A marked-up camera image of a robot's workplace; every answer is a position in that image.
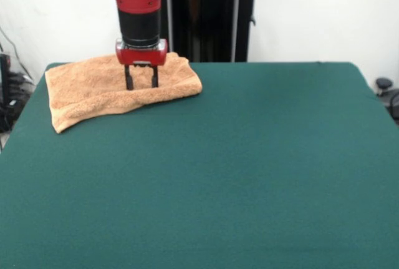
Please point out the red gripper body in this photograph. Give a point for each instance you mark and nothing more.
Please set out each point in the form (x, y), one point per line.
(141, 56)

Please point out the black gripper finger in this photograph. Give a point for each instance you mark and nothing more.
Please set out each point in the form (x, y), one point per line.
(129, 80)
(155, 78)

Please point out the tan terry towel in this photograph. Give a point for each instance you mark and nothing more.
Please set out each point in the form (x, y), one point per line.
(93, 94)

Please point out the black equipment pile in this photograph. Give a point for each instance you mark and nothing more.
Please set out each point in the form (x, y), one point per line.
(15, 94)

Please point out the black computer tower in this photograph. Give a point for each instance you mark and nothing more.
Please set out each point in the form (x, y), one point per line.
(4, 75)

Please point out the dark green table cloth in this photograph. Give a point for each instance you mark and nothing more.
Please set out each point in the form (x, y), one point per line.
(93, 219)

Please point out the black office chair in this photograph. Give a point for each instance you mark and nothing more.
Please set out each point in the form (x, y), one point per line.
(389, 94)

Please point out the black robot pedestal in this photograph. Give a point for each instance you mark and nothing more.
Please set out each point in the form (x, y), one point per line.
(202, 32)

